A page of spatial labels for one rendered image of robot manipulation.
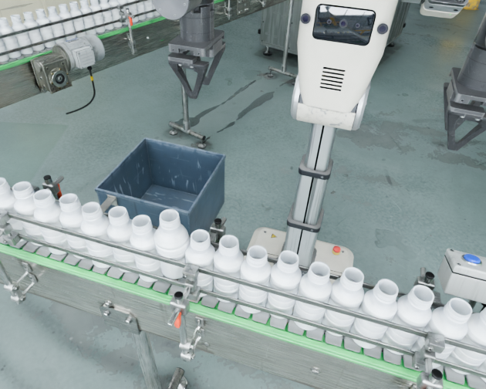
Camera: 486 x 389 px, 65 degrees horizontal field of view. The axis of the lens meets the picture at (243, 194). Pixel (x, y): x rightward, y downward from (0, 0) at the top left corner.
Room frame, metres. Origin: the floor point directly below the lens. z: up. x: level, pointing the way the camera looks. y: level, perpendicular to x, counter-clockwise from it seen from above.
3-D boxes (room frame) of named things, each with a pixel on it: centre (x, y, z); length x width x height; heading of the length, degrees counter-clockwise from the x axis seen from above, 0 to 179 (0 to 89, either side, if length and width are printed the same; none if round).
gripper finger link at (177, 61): (0.65, 0.10, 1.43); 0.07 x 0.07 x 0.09; 75
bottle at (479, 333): (0.37, -0.43, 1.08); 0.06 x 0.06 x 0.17
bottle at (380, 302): (0.41, -0.26, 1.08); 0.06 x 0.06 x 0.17
